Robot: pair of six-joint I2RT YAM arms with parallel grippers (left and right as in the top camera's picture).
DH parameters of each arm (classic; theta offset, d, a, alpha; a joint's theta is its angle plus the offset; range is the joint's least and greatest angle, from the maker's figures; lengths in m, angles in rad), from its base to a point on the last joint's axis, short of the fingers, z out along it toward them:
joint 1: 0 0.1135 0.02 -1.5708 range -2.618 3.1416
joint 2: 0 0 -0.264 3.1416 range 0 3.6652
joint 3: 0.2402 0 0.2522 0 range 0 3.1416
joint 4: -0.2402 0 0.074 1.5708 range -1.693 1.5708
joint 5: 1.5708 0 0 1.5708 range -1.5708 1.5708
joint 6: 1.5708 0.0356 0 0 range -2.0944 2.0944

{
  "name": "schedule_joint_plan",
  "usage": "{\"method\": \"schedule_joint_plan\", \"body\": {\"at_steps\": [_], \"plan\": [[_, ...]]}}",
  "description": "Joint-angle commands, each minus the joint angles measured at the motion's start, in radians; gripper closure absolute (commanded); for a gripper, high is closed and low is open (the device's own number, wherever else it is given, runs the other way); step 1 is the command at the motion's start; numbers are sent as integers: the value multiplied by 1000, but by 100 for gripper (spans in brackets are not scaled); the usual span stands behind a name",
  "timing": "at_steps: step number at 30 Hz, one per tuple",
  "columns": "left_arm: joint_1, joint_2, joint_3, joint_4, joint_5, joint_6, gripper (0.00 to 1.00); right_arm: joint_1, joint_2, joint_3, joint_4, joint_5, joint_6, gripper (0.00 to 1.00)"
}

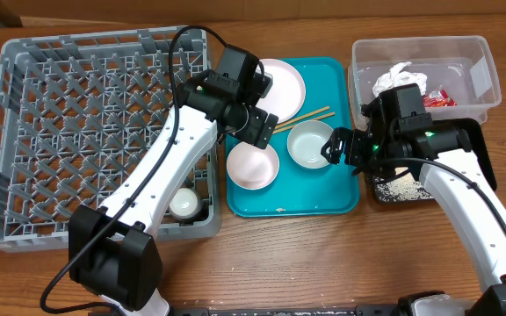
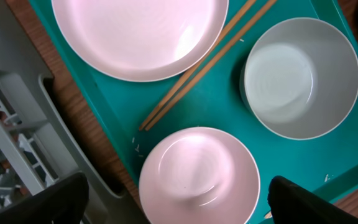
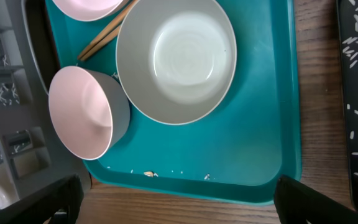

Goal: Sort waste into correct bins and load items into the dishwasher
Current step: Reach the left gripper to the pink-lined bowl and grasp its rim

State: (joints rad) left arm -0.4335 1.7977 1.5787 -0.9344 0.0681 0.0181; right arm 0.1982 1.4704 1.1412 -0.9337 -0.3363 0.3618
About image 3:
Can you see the wooden chopstick lower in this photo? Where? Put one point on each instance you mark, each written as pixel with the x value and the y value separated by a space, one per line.
pixel 110 37

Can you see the wooden chopstick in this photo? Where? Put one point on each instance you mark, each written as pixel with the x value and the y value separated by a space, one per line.
pixel 109 28
pixel 110 37

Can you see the wooden chopstick upper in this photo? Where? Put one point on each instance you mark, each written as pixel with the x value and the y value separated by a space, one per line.
pixel 109 28

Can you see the pink shallow bowl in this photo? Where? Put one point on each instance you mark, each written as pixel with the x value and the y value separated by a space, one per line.
pixel 89 111

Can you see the grey dish rack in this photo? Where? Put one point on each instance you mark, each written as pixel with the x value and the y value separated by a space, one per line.
pixel 30 149

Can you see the teal plastic tray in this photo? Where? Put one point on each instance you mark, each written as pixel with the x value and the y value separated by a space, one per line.
pixel 238 151

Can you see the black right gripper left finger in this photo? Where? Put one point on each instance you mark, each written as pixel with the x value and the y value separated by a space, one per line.
pixel 58 202

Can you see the large white plate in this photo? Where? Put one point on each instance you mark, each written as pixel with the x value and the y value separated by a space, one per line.
pixel 89 10

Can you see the grey bowl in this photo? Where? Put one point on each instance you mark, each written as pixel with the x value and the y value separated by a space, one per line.
pixel 176 59

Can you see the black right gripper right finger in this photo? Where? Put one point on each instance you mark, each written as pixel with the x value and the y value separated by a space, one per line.
pixel 297 203

